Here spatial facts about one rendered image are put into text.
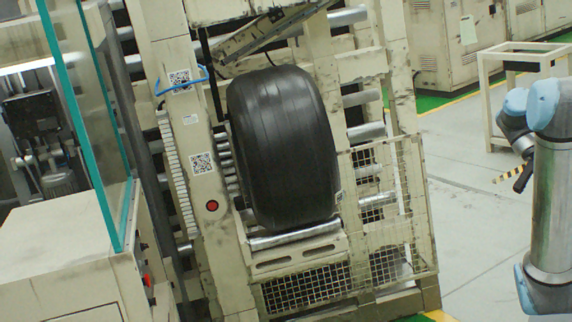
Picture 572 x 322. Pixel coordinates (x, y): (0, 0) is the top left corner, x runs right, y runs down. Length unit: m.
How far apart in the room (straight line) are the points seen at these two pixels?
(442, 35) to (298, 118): 4.80
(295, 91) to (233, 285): 0.77
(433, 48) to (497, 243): 3.32
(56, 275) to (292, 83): 0.98
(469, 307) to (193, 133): 1.80
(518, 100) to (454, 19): 4.73
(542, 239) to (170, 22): 1.28
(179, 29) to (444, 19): 4.84
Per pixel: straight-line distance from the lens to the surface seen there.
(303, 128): 2.05
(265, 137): 2.03
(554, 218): 1.75
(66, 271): 1.61
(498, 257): 3.81
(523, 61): 4.87
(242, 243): 2.21
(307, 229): 2.28
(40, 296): 1.65
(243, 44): 2.55
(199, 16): 2.39
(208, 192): 2.25
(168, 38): 2.13
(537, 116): 1.56
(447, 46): 6.79
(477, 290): 3.53
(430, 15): 6.82
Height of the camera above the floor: 1.88
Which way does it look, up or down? 19 degrees down
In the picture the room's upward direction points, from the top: 12 degrees counter-clockwise
